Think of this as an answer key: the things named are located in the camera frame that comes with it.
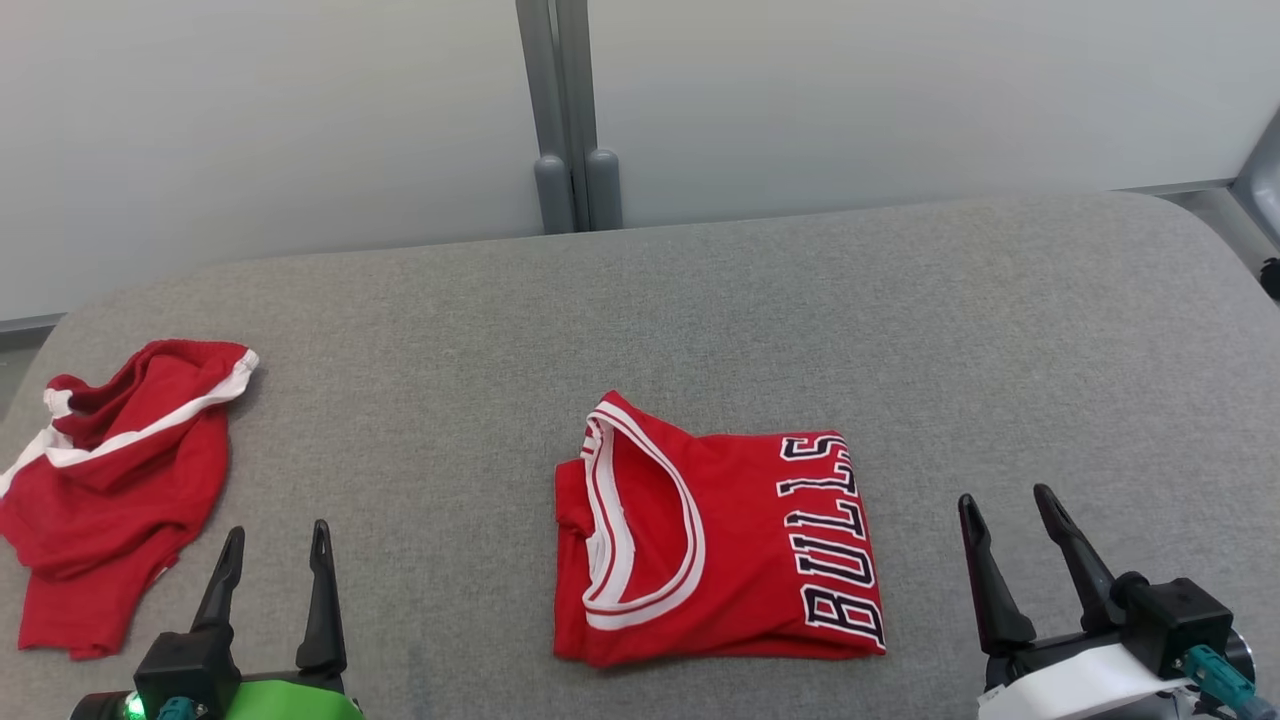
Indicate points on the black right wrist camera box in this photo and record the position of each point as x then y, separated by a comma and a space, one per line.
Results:
1175, 620

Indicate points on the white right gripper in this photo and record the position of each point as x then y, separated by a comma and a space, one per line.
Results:
1070, 690

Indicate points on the red Bulls basketball jersey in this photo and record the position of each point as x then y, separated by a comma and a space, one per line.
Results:
740, 560

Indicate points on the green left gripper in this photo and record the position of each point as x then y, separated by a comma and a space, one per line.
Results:
290, 700

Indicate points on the grey fabric sofa seat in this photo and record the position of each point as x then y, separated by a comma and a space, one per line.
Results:
700, 320

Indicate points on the red shorts with white stripe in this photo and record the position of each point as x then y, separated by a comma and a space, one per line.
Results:
120, 500

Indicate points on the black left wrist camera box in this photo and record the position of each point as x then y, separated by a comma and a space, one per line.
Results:
185, 670

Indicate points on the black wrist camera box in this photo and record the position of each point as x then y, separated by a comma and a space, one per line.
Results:
1175, 620
185, 670

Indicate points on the grey partition post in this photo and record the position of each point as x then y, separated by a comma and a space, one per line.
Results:
603, 180
550, 180

